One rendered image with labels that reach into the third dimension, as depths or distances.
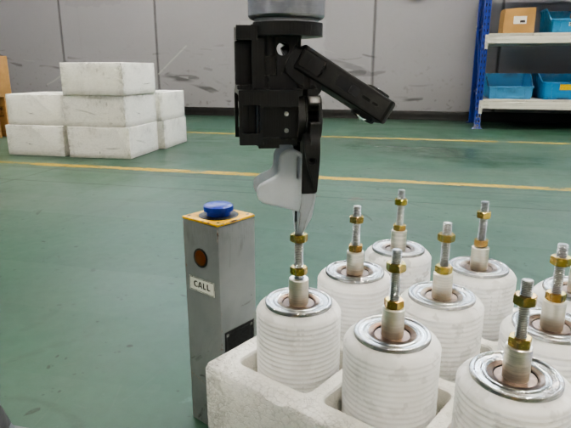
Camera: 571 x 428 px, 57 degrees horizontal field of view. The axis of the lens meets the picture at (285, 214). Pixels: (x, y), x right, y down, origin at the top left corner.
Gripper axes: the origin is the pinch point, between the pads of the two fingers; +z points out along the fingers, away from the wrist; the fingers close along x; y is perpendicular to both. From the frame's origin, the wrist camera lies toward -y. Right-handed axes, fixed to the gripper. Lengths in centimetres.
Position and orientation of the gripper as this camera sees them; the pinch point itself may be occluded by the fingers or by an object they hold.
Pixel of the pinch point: (305, 219)
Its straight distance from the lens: 57.5
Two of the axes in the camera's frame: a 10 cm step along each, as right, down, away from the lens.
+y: -9.9, 0.4, -1.5
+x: 1.5, 2.6, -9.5
